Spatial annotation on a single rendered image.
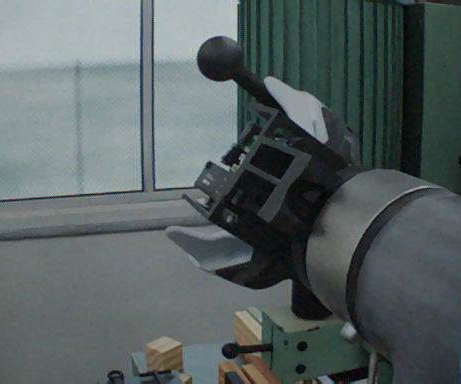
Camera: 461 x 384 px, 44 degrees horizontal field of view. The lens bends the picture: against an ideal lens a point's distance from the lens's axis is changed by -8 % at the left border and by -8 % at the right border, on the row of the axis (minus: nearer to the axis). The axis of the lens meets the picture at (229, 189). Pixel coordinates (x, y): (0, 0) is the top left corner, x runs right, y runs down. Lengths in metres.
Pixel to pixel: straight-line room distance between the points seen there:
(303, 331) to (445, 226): 0.46
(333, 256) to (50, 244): 1.76
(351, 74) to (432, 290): 0.38
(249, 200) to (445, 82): 0.36
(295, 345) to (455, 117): 0.30
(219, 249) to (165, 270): 1.65
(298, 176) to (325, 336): 0.42
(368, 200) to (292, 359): 0.44
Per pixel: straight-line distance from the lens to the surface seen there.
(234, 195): 0.34
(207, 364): 0.93
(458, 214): 0.23
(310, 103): 0.44
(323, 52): 0.56
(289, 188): 0.28
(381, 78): 0.58
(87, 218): 1.97
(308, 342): 0.67
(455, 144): 0.67
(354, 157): 0.39
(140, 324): 2.12
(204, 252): 0.43
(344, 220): 0.26
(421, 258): 0.21
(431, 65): 0.63
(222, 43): 0.43
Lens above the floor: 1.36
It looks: 13 degrees down
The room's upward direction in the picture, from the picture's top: straight up
